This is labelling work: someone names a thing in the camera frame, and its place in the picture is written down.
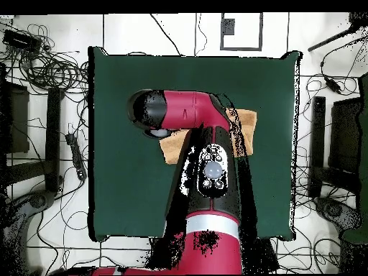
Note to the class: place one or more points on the grey square frame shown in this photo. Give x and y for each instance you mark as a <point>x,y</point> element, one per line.
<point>222,43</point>

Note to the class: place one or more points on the orange terry towel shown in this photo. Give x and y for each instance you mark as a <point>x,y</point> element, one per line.
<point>172,146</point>

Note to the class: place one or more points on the black tripod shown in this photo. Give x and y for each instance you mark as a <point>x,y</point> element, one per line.
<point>327,41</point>

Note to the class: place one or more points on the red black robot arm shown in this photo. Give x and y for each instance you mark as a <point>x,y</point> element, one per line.
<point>212,253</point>

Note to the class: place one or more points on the black power adapter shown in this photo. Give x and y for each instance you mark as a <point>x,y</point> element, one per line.
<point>333,84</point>

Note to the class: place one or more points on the black stand base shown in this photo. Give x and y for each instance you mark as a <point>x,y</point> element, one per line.
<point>37,201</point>
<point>333,211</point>

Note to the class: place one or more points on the dark grey square patch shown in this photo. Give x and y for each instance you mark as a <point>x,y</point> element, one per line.
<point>228,27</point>

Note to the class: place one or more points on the dark green table cloth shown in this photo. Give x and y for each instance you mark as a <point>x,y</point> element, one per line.
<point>120,187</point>

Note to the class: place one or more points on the black power strip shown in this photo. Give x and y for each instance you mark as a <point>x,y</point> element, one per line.
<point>270,256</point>
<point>76,156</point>

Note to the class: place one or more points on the black electronics box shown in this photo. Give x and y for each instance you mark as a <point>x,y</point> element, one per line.
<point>20,41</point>

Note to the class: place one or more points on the dark box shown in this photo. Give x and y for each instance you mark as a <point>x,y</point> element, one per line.
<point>345,135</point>
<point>17,118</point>

